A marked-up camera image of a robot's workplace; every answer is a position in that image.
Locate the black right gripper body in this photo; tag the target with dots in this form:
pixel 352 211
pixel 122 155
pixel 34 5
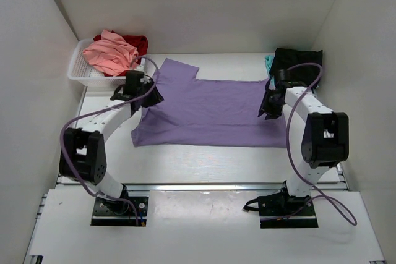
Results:
pixel 273 106

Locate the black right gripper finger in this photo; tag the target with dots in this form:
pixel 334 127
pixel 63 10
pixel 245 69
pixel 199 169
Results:
pixel 265 101
pixel 269 116

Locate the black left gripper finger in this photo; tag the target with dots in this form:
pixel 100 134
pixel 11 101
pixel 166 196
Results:
pixel 156 97
pixel 146 104

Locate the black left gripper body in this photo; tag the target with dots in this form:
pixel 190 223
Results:
pixel 150 96

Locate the purple t shirt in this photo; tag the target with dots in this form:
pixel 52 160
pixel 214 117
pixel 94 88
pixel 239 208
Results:
pixel 207 112

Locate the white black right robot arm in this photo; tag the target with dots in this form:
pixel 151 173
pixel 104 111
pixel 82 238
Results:
pixel 324 145

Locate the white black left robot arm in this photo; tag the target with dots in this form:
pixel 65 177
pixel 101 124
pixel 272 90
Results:
pixel 82 140

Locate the folded teal t shirt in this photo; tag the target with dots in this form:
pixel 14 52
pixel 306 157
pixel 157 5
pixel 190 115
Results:
pixel 268 64

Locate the folded black t shirt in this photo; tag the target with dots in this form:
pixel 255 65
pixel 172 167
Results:
pixel 287 58

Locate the pink t shirt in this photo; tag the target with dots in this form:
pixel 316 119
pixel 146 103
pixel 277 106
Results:
pixel 111 55

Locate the white plastic basket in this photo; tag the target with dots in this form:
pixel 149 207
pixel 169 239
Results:
pixel 80 71

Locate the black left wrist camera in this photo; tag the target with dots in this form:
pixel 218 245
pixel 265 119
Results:
pixel 134 82

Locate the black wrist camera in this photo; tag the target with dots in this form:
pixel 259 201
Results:
pixel 134 82
pixel 281 75

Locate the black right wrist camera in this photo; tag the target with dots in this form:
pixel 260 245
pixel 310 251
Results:
pixel 281 75

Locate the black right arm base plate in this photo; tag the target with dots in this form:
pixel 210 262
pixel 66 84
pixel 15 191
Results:
pixel 281 211

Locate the aluminium table edge rail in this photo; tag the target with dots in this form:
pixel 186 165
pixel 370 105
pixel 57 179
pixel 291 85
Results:
pixel 214 187

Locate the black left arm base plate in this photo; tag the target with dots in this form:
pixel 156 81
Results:
pixel 110 213

